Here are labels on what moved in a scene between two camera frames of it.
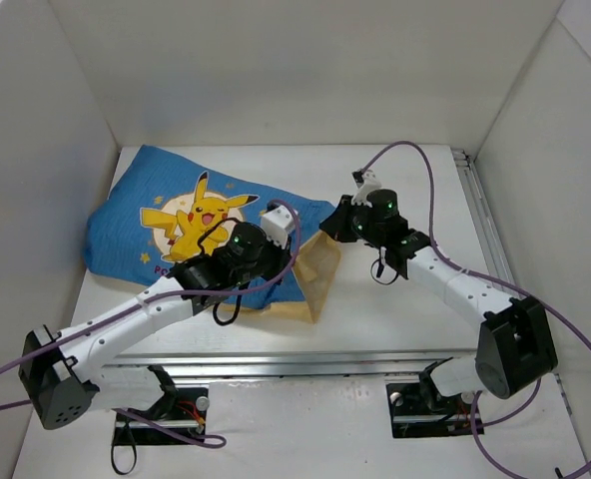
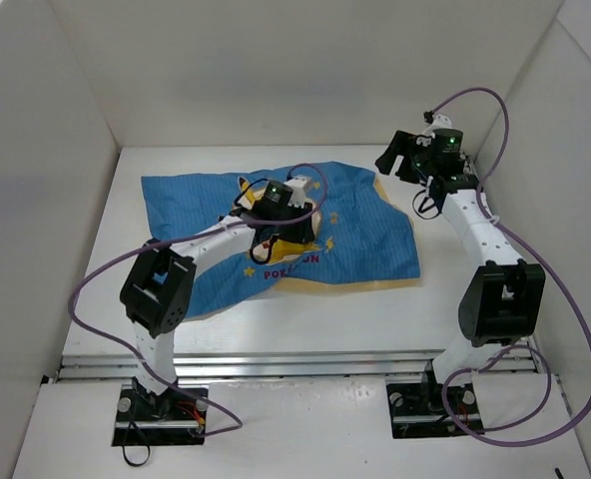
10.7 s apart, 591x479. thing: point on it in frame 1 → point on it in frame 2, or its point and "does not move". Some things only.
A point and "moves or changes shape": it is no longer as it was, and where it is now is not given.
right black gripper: [339, 223] → [407, 156]
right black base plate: [417, 410] does not move
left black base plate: [184, 409] does not move
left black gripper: [281, 255] → [301, 230]
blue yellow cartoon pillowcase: [149, 210] moves or changes shape
